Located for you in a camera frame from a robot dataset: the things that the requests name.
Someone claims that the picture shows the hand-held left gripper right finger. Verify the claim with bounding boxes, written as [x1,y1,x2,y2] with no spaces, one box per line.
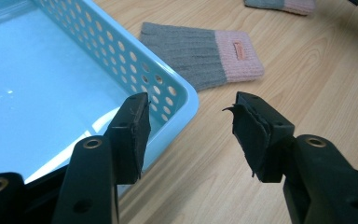
[222,91,296,184]

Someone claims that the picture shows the grey and pink knit glove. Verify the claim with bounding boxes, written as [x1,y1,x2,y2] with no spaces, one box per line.
[139,21,265,92]
[243,0,317,17]

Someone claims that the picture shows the light blue plastic basket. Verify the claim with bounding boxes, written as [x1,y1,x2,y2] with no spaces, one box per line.
[0,0,200,198]

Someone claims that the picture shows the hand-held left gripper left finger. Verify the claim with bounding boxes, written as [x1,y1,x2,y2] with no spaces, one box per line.
[103,91,152,185]

